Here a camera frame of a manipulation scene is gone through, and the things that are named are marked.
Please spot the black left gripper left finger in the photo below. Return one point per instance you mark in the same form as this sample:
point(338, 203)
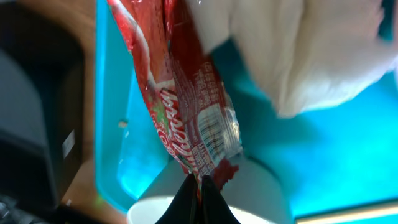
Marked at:
point(183, 208)

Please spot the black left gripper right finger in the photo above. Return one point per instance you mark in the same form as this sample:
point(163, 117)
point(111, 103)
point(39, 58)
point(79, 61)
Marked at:
point(214, 209)

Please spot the white paper cup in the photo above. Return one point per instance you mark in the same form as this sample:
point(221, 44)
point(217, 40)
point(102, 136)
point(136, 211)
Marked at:
point(254, 195)

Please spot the red snack wrapper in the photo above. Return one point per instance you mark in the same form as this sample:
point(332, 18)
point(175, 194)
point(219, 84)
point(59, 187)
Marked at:
point(181, 87)

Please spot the white napkin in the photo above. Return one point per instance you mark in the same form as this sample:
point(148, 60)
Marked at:
point(303, 54)

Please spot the teal plastic tray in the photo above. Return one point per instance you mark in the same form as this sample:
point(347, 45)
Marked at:
point(326, 160)

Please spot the wooden chopstick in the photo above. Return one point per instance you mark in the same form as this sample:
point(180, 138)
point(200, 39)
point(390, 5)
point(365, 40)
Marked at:
point(353, 214)

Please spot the black plastic tray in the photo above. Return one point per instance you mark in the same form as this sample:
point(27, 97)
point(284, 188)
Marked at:
point(42, 89)

